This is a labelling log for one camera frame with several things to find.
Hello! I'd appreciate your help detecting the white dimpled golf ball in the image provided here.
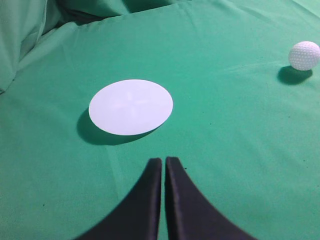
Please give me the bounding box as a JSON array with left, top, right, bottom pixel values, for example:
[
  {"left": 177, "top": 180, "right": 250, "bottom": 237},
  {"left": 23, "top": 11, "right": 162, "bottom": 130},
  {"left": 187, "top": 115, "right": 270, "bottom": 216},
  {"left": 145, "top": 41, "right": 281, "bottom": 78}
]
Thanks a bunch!
[{"left": 288, "top": 41, "right": 320, "bottom": 71}]

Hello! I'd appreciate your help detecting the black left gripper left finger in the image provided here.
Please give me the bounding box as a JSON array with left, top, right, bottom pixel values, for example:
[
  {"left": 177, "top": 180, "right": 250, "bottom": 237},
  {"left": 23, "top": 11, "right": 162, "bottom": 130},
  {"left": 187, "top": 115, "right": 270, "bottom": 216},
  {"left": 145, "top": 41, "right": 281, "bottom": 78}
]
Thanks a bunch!
[{"left": 79, "top": 158, "right": 162, "bottom": 240}]

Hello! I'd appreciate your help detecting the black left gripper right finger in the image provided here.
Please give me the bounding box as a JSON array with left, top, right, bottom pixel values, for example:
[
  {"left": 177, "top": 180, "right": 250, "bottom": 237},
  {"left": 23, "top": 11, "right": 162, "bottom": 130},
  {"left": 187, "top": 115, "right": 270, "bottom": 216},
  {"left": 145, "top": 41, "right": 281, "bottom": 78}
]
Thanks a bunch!
[{"left": 165, "top": 157, "right": 255, "bottom": 240}]

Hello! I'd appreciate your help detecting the green backdrop cloth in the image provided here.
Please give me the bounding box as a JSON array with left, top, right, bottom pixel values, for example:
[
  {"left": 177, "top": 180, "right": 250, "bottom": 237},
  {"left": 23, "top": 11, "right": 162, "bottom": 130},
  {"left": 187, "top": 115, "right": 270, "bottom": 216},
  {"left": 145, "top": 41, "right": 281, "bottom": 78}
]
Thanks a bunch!
[{"left": 0, "top": 0, "right": 131, "bottom": 95}]

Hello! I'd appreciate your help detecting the white round plate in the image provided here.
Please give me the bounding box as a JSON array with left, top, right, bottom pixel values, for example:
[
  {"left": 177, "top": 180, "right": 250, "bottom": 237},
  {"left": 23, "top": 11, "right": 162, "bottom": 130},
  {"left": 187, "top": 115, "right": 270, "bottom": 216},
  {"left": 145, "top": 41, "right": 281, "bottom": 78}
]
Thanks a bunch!
[{"left": 88, "top": 79, "right": 174, "bottom": 136}]

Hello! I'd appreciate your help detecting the green table cloth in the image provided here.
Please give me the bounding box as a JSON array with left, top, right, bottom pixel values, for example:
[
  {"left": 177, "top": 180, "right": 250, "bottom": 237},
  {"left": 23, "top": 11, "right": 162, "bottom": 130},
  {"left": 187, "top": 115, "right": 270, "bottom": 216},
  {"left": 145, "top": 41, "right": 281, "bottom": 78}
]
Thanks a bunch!
[{"left": 0, "top": 0, "right": 320, "bottom": 240}]

